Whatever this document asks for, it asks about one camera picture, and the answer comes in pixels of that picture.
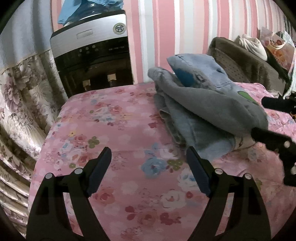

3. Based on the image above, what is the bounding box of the pink floral bed sheet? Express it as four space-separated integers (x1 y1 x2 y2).
29 83 295 240

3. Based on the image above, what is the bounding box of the pink floral gift bag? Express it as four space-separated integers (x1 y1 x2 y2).
259 27 295 75

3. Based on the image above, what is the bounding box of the blue denim jacket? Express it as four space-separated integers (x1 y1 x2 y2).
147 54 268 161

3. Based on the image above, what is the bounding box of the white quilted blanket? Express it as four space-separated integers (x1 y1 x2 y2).
282 31 295 99

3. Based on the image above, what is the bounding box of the floral blue curtain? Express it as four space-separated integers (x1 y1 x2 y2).
1 1 67 238

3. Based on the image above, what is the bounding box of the white folded garment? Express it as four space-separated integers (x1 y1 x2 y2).
236 34 267 61

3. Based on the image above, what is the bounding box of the silver black water dispenser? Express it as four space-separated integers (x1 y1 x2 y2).
50 10 133 97

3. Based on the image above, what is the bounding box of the brown blanket covered furniture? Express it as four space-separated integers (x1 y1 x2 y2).
207 37 289 95

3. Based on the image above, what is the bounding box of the blue cloth cover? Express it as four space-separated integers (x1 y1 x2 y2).
58 1 123 26

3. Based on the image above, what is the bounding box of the black garment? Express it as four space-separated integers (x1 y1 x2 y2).
264 47 291 85

